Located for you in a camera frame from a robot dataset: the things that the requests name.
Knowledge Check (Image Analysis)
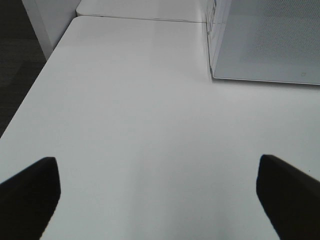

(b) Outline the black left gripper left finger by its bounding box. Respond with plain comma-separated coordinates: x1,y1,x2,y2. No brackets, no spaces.
0,157,61,240

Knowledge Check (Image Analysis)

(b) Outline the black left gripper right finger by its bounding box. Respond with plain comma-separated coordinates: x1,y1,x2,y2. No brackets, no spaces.
256,154,320,240

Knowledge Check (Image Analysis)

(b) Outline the white microwave door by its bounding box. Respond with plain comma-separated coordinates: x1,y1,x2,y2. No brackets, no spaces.
213,0,320,85

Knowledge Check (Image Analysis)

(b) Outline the white microwave oven body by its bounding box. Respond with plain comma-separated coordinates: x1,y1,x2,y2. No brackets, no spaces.
205,0,232,78

